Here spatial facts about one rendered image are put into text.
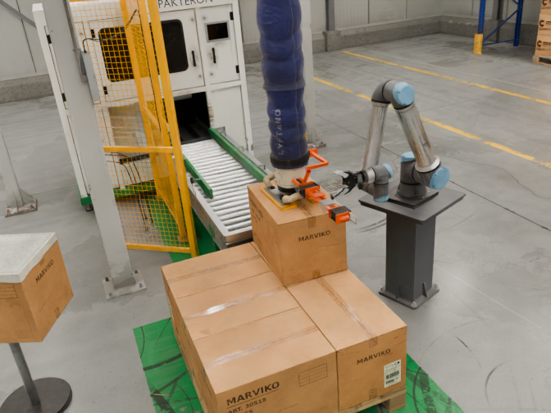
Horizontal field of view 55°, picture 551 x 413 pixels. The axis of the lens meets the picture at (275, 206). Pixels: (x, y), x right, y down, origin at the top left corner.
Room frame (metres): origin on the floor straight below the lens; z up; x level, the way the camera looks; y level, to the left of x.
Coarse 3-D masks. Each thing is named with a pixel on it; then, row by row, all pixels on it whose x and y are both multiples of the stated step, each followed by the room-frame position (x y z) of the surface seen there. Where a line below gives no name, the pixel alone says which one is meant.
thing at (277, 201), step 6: (276, 186) 3.00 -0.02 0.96; (264, 192) 2.93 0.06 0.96; (270, 192) 2.91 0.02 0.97; (270, 198) 2.84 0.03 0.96; (276, 198) 2.81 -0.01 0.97; (276, 204) 2.75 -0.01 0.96; (282, 204) 2.73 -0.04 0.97; (288, 204) 2.73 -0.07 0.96; (294, 204) 2.72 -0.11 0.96; (282, 210) 2.69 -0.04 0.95
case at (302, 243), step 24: (264, 216) 2.78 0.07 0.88; (288, 216) 2.61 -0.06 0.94; (312, 216) 2.59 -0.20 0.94; (264, 240) 2.83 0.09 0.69; (288, 240) 2.54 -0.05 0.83; (312, 240) 2.59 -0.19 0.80; (336, 240) 2.63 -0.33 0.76; (288, 264) 2.54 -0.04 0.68; (312, 264) 2.58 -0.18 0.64; (336, 264) 2.63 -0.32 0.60
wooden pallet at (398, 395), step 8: (176, 336) 2.76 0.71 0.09; (184, 352) 2.52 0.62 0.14; (184, 360) 2.60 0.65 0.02; (192, 376) 2.38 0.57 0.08; (392, 392) 2.07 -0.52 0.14; (400, 392) 2.09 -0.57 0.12; (200, 400) 2.25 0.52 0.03; (376, 400) 2.04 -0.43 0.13; (384, 400) 2.05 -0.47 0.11; (392, 400) 2.07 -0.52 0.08; (400, 400) 2.09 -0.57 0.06; (352, 408) 1.99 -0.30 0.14; (360, 408) 2.00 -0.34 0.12; (392, 408) 2.07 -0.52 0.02
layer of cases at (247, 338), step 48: (192, 288) 2.59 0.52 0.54; (240, 288) 2.55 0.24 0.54; (288, 288) 2.51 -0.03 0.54; (336, 288) 2.46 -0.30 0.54; (192, 336) 2.16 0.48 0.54; (240, 336) 2.13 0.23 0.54; (288, 336) 2.10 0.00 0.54; (336, 336) 2.07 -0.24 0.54; (384, 336) 2.05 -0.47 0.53; (240, 384) 1.80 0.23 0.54; (288, 384) 1.87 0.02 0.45; (336, 384) 1.96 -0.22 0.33; (384, 384) 2.05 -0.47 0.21
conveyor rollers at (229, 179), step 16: (192, 144) 5.25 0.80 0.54; (208, 144) 5.22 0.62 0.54; (192, 160) 4.79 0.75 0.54; (208, 160) 4.75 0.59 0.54; (224, 160) 4.71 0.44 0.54; (192, 176) 4.34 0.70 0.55; (208, 176) 4.30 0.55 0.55; (224, 176) 4.33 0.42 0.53; (240, 176) 4.29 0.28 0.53; (224, 192) 3.96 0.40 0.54; (240, 192) 3.92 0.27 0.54; (224, 208) 3.67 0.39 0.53; (240, 208) 3.63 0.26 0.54; (224, 224) 3.39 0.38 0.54; (240, 224) 3.35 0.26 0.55
